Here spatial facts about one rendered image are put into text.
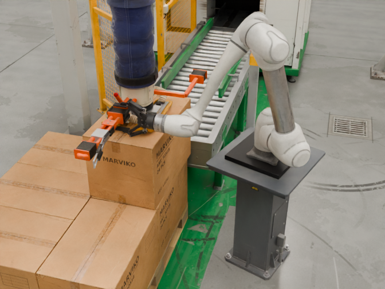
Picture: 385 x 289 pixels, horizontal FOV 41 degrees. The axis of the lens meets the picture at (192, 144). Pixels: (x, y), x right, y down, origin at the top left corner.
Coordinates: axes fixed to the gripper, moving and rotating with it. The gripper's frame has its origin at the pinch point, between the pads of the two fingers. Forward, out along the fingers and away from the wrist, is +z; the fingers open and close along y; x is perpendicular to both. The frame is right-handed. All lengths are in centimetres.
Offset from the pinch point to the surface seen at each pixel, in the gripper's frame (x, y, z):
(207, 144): 64, 50, -30
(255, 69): 121, 19, -48
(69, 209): -13, 55, 27
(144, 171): -0.8, 30.0, -13.3
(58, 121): 156, 110, 137
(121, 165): -0.3, 29.3, -0.2
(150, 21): 26.0, -41.3, -10.0
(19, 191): -7, 55, 62
